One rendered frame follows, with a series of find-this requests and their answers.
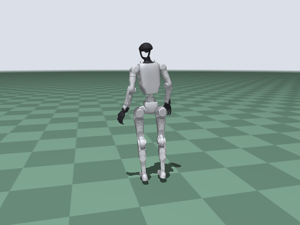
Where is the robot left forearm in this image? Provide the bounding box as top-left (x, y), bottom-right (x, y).
top-left (123, 86), bottom-right (133, 110)

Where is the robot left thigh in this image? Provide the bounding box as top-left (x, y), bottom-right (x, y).
top-left (133, 105), bottom-right (146, 149)

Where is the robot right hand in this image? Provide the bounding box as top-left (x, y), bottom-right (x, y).
top-left (163, 100), bottom-right (171, 115)

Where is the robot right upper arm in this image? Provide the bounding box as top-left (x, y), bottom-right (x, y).
top-left (159, 63), bottom-right (172, 89)

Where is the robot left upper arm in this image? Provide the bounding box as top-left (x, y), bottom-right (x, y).
top-left (129, 65), bottom-right (139, 94)

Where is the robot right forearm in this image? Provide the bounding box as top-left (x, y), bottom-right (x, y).
top-left (165, 86), bottom-right (173, 104)

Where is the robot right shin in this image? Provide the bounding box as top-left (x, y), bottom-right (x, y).
top-left (158, 138), bottom-right (166, 172)

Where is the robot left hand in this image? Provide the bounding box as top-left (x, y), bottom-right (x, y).
top-left (117, 107), bottom-right (129, 124)

